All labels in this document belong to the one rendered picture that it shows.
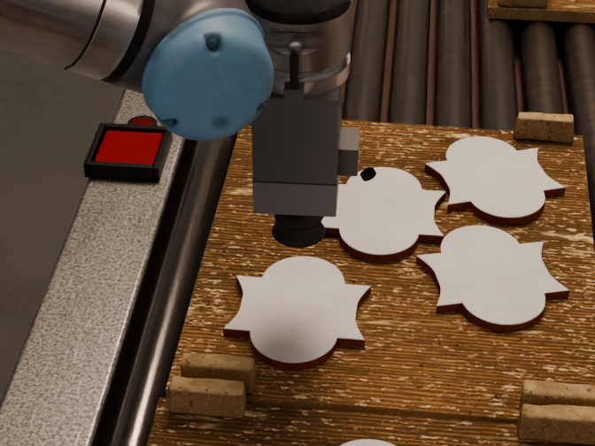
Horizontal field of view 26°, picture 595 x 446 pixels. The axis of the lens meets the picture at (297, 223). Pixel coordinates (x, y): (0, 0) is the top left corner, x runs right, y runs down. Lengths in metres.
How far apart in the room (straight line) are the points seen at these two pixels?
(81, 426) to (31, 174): 1.93
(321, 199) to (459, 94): 0.49
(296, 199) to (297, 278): 0.16
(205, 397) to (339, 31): 0.30
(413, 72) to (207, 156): 0.28
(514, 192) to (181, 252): 0.32
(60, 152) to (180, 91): 2.29
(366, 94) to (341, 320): 0.40
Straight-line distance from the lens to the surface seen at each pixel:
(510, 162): 1.27
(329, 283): 1.11
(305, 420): 1.01
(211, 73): 0.72
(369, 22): 1.55
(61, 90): 3.23
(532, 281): 1.13
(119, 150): 1.32
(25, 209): 2.84
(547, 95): 1.44
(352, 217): 1.19
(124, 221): 1.24
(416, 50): 1.50
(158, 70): 0.72
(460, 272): 1.13
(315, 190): 0.96
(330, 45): 0.91
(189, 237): 1.21
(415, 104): 1.40
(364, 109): 1.39
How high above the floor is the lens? 1.66
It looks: 37 degrees down
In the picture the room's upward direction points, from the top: straight up
